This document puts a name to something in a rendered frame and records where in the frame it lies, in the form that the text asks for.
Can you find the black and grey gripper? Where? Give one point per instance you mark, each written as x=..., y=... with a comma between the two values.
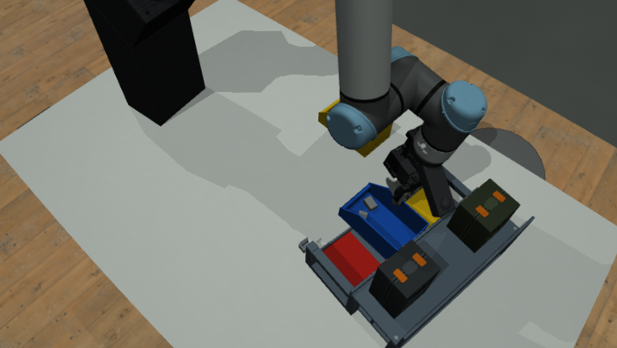
x=398, y=163

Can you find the yellow bin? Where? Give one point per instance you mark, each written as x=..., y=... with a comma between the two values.
x=370, y=146

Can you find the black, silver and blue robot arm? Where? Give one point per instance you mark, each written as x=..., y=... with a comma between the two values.
x=379, y=83

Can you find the black case with orange latches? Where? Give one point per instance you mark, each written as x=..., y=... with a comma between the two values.
x=403, y=278
x=482, y=214

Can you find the blue bin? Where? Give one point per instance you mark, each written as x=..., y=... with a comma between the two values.
x=399, y=224

